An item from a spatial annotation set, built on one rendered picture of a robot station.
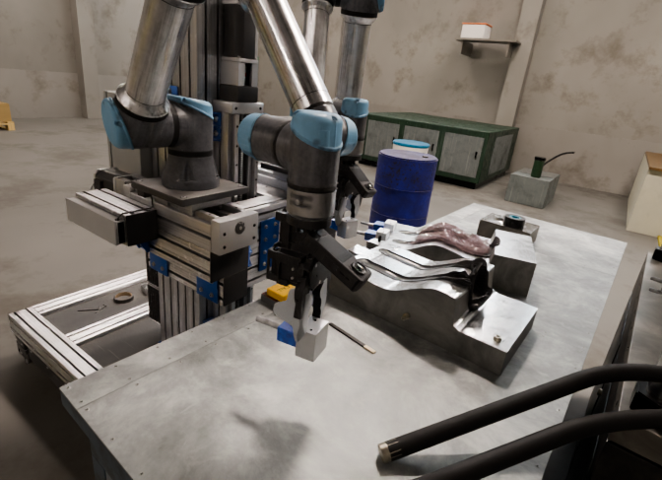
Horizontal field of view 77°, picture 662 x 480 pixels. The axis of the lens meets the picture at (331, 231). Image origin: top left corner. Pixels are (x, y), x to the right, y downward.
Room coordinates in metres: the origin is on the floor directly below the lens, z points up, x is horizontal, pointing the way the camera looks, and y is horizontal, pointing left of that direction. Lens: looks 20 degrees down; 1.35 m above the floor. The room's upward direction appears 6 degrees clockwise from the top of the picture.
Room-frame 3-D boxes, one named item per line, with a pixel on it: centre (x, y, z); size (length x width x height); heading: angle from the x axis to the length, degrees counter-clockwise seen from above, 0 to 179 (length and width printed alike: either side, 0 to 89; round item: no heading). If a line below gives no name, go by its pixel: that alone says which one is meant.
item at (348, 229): (1.22, -0.02, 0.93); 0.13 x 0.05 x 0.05; 45
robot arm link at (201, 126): (1.10, 0.40, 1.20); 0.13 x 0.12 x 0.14; 139
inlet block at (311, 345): (0.62, 0.06, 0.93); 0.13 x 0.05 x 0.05; 67
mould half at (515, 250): (1.32, -0.41, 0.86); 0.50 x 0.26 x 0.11; 71
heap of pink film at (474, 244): (1.31, -0.40, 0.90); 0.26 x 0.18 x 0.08; 71
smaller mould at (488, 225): (1.64, -0.73, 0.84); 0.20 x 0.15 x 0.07; 53
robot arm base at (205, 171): (1.11, 0.40, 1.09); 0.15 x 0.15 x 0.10
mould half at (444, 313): (0.98, -0.26, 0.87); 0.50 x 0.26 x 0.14; 53
